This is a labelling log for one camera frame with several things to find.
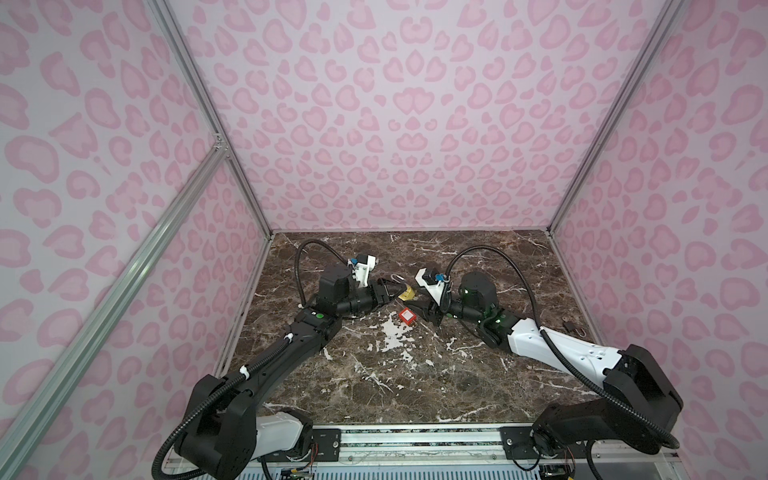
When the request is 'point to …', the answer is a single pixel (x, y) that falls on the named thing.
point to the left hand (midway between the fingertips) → (406, 287)
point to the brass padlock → (407, 295)
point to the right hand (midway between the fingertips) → (412, 292)
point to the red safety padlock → (407, 315)
